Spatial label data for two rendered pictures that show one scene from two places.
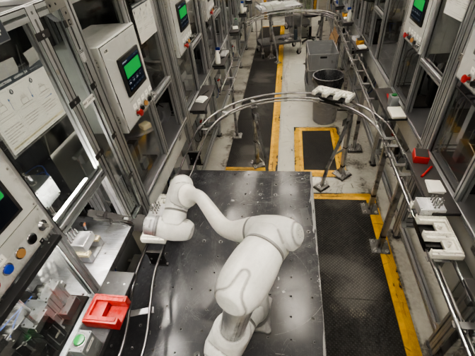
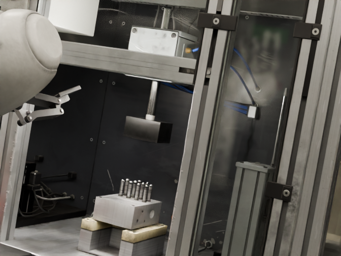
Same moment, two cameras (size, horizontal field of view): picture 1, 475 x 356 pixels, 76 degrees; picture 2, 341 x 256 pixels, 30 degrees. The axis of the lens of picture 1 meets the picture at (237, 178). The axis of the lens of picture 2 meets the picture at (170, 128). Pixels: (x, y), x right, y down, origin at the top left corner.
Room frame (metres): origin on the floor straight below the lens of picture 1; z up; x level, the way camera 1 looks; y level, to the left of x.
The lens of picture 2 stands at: (1.44, -0.46, 1.27)
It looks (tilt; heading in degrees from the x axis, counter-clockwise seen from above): 3 degrees down; 104
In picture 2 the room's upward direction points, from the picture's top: 10 degrees clockwise
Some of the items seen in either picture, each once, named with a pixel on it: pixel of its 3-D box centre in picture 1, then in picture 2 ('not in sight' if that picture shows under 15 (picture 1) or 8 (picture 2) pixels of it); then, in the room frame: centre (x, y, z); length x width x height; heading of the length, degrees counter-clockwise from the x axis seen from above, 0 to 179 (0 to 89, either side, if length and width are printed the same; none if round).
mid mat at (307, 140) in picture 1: (317, 149); not in sight; (2.92, -0.99, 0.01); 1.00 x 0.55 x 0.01; 168
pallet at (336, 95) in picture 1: (332, 96); not in sight; (2.60, -0.98, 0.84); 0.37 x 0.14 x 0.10; 46
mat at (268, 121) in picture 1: (266, 70); not in sight; (5.49, -0.76, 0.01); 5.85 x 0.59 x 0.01; 168
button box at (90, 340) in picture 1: (83, 346); not in sight; (0.54, 0.68, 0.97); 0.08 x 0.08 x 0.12; 78
